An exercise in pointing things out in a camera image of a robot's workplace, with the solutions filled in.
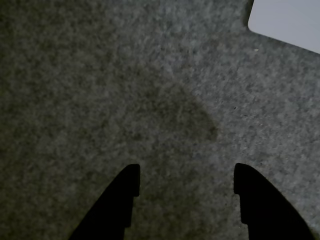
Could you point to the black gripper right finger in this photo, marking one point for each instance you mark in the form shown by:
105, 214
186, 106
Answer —
265, 212

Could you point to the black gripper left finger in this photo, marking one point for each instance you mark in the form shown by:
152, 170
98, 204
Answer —
112, 212

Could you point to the grey felt mat tile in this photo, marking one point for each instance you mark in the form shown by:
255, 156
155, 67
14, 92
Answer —
100, 75

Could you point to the white blank card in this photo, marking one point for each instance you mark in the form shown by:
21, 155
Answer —
287, 17

